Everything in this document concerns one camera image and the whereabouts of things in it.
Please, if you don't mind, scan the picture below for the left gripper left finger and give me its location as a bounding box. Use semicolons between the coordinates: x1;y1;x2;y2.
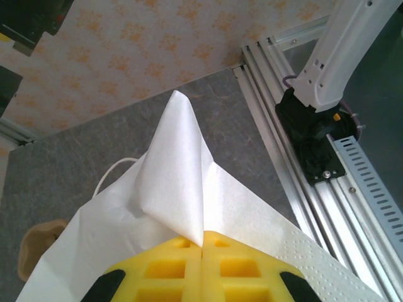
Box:
83;236;202;302

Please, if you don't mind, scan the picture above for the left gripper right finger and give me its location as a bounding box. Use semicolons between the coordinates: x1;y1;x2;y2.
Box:
201;230;322;302

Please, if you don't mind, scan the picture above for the white paper napkin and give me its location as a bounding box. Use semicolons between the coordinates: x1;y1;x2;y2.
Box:
125;89;390;302

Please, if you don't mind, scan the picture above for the stack of brown cup carriers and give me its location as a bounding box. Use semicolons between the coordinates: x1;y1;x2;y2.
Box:
18;219;70;282

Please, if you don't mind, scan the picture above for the aluminium frame post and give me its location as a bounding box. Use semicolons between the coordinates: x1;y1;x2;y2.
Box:
0;115;39;148

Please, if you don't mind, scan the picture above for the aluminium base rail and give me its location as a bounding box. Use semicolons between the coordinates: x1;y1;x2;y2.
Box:
232;15;403;302

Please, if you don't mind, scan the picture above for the grey slotted cable duct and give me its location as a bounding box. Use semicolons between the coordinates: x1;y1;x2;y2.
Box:
326;133;403;246

